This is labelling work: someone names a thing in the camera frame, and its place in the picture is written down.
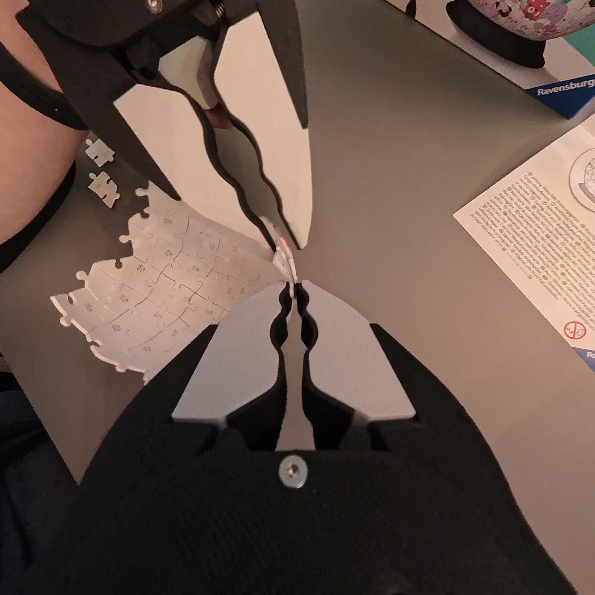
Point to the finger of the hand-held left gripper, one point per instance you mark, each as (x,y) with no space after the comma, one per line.
(167,148)
(274,116)

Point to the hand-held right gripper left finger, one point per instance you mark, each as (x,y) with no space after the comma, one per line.
(223,372)

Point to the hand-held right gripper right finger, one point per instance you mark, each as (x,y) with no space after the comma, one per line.
(362,372)

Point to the partly built puzzle ball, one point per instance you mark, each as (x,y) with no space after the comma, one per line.
(158,288)

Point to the colourful puzzle box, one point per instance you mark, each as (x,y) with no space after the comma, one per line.
(548,86)

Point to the person's left hand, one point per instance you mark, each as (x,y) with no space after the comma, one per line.
(28,153)

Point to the white instruction leaflet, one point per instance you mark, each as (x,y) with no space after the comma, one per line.
(525,241)

